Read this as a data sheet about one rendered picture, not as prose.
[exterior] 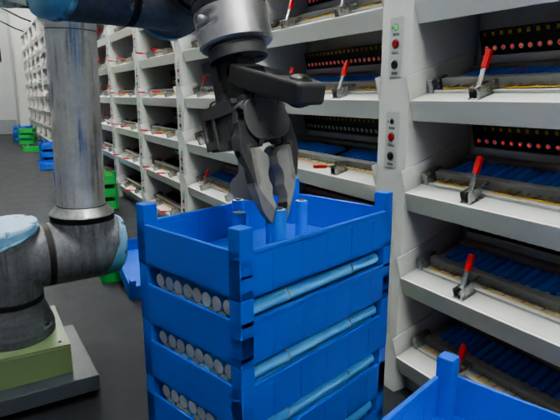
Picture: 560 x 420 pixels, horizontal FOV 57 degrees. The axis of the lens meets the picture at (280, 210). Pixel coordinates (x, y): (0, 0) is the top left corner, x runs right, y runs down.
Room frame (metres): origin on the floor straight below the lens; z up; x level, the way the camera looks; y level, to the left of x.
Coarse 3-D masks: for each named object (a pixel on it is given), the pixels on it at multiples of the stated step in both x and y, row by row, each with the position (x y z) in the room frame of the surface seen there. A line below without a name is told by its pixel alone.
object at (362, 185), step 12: (300, 132) 1.80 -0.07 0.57; (312, 132) 1.74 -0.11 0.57; (324, 132) 1.68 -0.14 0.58; (336, 132) 1.62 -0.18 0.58; (264, 144) 1.73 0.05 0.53; (300, 168) 1.48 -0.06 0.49; (312, 168) 1.45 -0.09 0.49; (324, 168) 1.42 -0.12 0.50; (372, 168) 1.18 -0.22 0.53; (300, 180) 1.50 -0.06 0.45; (312, 180) 1.44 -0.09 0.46; (324, 180) 1.38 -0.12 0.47; (336, 180) 1.33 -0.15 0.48; (348, 180) 1.28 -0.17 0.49; (360, 180) 1.25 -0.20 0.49; (372, 180) 1.23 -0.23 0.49; (348, 192) 1.30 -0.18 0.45; (360, 192) 1.25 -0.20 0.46; (372, 192) 1.21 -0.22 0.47
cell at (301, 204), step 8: (296, 200) 0.73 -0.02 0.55; (304, 200) 0.73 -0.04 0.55; (296, 208) 0.73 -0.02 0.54; (304, 208) 0.72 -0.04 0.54; (296, 216) 0.73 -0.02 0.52; (304, 216) 0.72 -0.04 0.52; (296, 224) 0.73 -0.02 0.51; (304, 224) 0.72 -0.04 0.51; (296, 232) 0.73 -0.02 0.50; (304, 232) 0.72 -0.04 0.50
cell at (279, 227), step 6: (282, 210) 0.59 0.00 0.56; (276, 216) 0.59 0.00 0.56; (282, 216) 0.59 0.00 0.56; (276, 222) 0.59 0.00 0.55; (282, 222) 0.59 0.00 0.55; (276, 228) 0.59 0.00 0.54; (282, 228) 0.59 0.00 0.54; (276, 234) 0.59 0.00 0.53; (282, 234) 0.59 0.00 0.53; (276, 240) 0.59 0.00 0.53
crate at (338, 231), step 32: (384, 192) 0.72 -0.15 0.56; (160, 224) 0.67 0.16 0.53; (192, 224) 0.71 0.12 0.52; (224, 224) 0.75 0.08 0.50; (256, 224) 0.80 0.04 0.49; (288, 224) 0.84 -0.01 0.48; (320, 224) 0.82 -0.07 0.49; (352, 224) 0.66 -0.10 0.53; (384, 224) 0.71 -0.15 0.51; (160, 256) 0.61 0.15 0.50; (192, 256) 0.57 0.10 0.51; (224, 256) 0.53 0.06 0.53; (256, 256) 0.53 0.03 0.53; (288, 256) 0.57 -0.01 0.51; (320, 256) 0.61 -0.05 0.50; (352, 256) 0.66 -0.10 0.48; (224, 288) 0.53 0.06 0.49; (256, 288) 0.53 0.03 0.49
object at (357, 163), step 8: (304, 152) 1.55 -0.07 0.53; (312, 152) 1.52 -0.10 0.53; (320, 152) 1.50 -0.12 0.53; (304, 160) 1.52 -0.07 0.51; (320, 160) 1.48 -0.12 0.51; (328, 160) 1.44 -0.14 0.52; (336, 160) 1.41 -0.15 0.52; (344, 160) 1.37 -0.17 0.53; (352, 160) 1.35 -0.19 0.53; (360, 160) 1.33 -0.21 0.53; (360, 168) 1.32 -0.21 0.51; (368, 168) 1.29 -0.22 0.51
